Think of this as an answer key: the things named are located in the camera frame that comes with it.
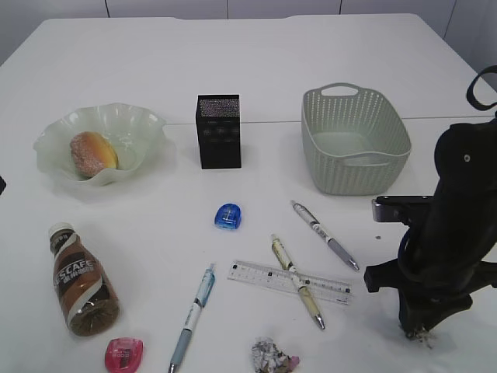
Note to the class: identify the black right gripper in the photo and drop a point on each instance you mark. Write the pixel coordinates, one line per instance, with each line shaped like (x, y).
(440, 263)

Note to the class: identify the light blue retractable pen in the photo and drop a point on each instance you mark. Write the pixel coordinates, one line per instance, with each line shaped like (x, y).
(199, 302)

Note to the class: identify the pale green wavy glass plate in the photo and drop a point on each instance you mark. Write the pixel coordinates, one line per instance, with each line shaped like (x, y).
(135, 133)

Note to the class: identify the black mesh pen holder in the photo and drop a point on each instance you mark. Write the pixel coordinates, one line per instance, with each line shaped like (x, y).
(218, 131)

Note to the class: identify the white grey grip pen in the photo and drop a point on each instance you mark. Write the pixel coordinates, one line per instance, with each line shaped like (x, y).
(326, 236)

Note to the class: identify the paper ball with pink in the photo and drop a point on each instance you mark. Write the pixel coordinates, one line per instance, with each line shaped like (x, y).
(267, 357)

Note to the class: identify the brown Nescafe coffee bottle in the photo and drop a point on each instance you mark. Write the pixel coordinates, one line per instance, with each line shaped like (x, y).
(87, 299)

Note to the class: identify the grey-brown paper ball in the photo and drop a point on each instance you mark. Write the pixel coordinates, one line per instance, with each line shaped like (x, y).
(422, 336)

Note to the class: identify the grey-green plastic woven basket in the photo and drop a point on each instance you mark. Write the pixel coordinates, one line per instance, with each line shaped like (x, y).
(354, 145)

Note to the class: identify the blue pencil sharpener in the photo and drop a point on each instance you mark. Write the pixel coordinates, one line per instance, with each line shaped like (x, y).
(228, 216)

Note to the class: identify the clear plastic ruler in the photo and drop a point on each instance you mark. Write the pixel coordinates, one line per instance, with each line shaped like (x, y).
(279, 280)

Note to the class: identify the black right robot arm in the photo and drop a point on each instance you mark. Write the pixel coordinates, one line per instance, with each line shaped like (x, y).
(465, 159)

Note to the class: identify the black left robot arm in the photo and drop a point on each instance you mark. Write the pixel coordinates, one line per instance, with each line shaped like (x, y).
(2, 185)

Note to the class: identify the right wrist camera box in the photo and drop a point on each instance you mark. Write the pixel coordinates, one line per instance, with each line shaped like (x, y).
(403, 209)

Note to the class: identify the beige retractable pen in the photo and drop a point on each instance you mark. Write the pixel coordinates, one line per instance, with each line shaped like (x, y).
(302, 289)

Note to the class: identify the sugar-dusted bread roll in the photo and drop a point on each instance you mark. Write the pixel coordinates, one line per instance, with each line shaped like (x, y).
(91, 153)

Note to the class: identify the pink pencil sharpener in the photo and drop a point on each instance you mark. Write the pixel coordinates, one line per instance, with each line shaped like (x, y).
(123, 355)

